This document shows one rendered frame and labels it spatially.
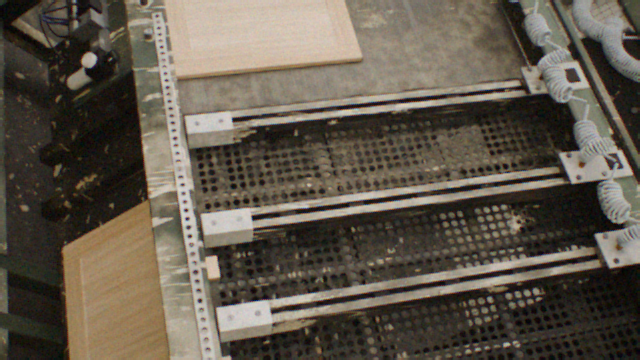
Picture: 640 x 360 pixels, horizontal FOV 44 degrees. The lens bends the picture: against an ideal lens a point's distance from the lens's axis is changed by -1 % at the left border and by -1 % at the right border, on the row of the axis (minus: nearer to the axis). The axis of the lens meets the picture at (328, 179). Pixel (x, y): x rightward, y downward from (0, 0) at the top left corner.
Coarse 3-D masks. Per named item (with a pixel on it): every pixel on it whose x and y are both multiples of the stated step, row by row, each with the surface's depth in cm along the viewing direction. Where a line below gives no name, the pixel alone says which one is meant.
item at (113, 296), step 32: (128, 224) 243; (64, 256) 253; (96, 256) 245; (128, 256) 238; (96, 288) 241; (128, 288) 234; (96, 320) 236; (128, 320) 229; (160, 320) 223; (96, 352) 231; (128, 352) 225; (160, 352) 219
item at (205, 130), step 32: (544, 64) 227; (576, 64) 241; (384, 96) 230; (416, 96) 231; (448, 96) 233; (480, 96) 234; (512, 96) 236; (544, 96) 239; (192, 128) 216; (224, 128) 217; (256, 128) 220; (288, 128) 224; (320, 128) 227; (352, 128) 230
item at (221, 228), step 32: (576, 160) 221; (384, 192) 212; (416, 192) 214; (448, 192) 217; (480, 192) 216; (512, 192) 218; (544, 192) 222; (576, 192) 227; (224, 224) 201; (256, 224) 203; (288, 224) 204; (320, 224) 208; (352, 224) 212
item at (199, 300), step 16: (160, 16) 239; (160, 32) 236; (160, 64) 229; (176, 128) 218; (176, 144) 215; (176, 160) 212; (176, 176) 209; (192, 224) 202; (192, 240) 200; (192, 256) 198; (192, 272) 195; (192, 288) 193; (208, 320) 189; (208, 336) 187; (208, 352) 185
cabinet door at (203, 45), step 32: (192, 0) 250; (224, 0) 251; (256, 0) 253; (288, 0) 254; (320, 0) 256; (192, 32) 242; (224, 32) 244; (256, 32) 245; (288, 32) 247; (320, 32) 248; (352, 32) 249; (192, 64) 235; (224, 64) 237; (256, 64) 238; (288, 64) 239; (320, 64) 243
